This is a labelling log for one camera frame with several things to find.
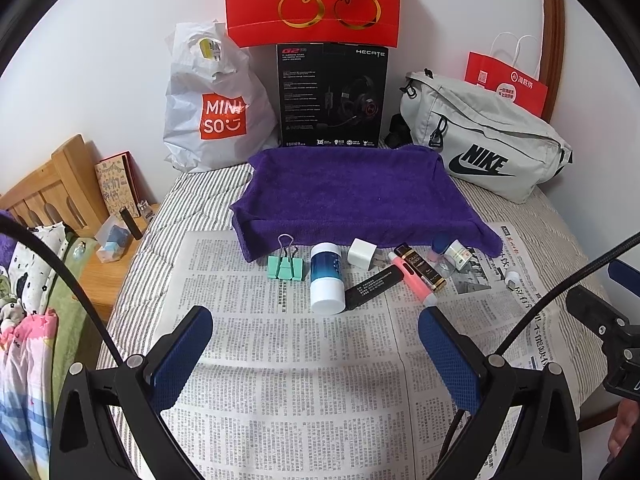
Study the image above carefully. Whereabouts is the small white silver jar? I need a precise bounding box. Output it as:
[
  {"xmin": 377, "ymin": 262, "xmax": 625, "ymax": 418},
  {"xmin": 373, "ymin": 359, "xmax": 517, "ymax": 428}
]
[{"xmin": 444, "ymin": 240, "xmax": 473, "ymax": 272}]

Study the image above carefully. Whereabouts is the small white round plug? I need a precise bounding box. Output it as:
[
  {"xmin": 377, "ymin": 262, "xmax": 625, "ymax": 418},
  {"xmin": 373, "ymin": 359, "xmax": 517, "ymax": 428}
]
[{"xmin": 504, "ymin": 270, "xmax": 521, "ymax": 290}]

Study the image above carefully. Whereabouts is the blue and white bottle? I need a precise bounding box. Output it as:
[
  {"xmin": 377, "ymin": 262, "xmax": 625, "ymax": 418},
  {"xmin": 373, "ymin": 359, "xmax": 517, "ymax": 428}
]
[{"xmin": 310, "ymin": 243, "xmax": 345, "ymax": 315}]

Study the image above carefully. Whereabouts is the mint green binder clip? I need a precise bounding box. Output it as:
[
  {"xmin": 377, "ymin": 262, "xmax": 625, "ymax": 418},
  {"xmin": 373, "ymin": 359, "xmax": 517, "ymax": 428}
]
[{"xmin": 267, "ymin": 233, "xmax": 304, "ymax": 282}]

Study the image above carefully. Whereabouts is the person's right hand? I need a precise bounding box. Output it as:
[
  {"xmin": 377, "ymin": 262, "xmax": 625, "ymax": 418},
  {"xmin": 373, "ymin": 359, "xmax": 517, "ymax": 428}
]
[{"xmin": 608, "ymin": 399, "xmax": 639, "ymax": 458}]

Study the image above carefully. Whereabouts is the pink highlighter pen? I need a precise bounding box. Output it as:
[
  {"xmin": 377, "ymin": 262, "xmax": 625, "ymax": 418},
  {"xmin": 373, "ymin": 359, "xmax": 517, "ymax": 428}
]
[{"xmin": 388, "ymin": 252, "xmax": 437, "ymax": 307}]

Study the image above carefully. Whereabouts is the black gold lipstick box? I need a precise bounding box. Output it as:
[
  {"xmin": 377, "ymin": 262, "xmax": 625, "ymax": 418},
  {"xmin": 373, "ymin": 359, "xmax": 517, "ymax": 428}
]
[{"xmin": 393, "ymin": 243, "xmax": 446, "ymax": 292}]

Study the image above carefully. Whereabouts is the black rectangular device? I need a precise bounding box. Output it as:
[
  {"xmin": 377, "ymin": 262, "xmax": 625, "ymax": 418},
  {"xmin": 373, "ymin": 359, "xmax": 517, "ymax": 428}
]
[{"xmin": 345, "ymin": 266, "xmax": 404, "ymax": 311}]

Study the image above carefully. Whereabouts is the blue capped small bottle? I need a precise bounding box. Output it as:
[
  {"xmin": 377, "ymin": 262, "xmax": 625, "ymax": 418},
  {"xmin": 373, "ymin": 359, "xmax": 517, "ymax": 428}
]
[{"xmin": 427, "ymin": 233, "xmax": 451, "ymax": 263}]

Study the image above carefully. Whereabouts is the wooden nightstand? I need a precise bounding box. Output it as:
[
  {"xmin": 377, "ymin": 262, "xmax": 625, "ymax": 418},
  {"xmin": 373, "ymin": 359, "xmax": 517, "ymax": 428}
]
[{"xmin": 74, "ymin": 202, "xmax": 162, "ymax": 325}]

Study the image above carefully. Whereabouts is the white cube charger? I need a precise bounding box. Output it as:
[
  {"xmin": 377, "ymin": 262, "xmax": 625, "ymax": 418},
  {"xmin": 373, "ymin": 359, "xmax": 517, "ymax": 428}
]
[{"xmin": 347, "ymin": 238, "xmax": 378, "ymax": 271}]

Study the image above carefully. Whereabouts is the newspaper sheet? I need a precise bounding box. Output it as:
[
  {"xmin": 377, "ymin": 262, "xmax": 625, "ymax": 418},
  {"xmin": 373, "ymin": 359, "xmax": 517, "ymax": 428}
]
[{"xmin": 134, "ymin": 222, "xmax": 604, "ymax": 479}]

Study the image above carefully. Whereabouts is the small blue white box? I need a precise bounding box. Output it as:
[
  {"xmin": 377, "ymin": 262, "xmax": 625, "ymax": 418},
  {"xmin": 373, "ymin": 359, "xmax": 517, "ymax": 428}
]
[{"xmin": 96, "ymin": 223, "xmax": 132, "ymax": 263}]

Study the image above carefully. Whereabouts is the purple towel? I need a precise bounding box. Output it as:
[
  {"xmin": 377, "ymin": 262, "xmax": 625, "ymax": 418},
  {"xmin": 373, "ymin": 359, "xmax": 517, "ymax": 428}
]
[{"xmin": 231, "ymin": 145, "xmax": 502, "ymax": 262}]

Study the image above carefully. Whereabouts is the grey Nike waist bag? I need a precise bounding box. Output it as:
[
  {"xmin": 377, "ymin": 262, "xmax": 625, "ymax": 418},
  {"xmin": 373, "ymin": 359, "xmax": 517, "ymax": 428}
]
[{"xmin": 399, "ymin": 70, "xmax": 574, "ymax": 204}]

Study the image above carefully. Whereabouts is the patterned notebook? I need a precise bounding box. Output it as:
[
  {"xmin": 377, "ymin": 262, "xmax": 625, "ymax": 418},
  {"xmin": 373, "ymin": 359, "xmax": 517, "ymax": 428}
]
[{"xmin": 94, "ymin": 152, "xmax": 140, "ymax": 218}]

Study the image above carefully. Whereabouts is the wooden bed headboard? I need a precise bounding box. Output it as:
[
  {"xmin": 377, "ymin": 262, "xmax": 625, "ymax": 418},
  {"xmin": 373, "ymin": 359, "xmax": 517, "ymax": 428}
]
[{"xmin": 1, "ymin": 134, "xmax": 108, "ymax": 237}]

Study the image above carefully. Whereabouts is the small red paper bag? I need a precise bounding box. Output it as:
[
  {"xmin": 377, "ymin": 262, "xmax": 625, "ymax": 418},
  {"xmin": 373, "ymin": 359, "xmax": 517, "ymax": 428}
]
[{"xmin": 464, "ymin": 32, "xmax": 548, "ymax": 117}]

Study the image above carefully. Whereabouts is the white Miniso plastic bag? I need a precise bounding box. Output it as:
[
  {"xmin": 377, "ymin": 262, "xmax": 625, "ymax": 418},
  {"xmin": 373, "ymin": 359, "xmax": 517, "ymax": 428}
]
[{"xmin": 163, "ymin": 21, "xmax": 277, "ymax": 172}]

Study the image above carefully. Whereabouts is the black Hecate headphone box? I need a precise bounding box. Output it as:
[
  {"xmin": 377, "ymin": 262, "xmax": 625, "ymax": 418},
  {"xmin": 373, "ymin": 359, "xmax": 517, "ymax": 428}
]
[{"xmin": 277, "ymin": 42, "xmax": 388, "ymax": 148}]

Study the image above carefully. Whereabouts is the wooden chair back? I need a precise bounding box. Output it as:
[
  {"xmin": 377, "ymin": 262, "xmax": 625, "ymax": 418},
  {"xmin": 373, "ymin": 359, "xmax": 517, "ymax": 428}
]
[{"xmin": 539, "ymin": 0, "xmax": 565, "ymax": 122}]

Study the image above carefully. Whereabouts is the red cherries gift bag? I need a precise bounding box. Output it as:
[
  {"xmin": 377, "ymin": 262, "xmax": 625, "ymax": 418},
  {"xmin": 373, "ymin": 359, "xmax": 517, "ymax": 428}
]
[{"xmin": 226, "ymin": 0, "xmax": 400, "ymax": 48}]

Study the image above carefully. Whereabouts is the black cable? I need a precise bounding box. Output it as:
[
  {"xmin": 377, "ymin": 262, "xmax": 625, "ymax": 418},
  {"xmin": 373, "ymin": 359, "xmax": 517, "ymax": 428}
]
[{"xmin": 0, "ymin": 216, "xmax": 125, "ymax": 366}]

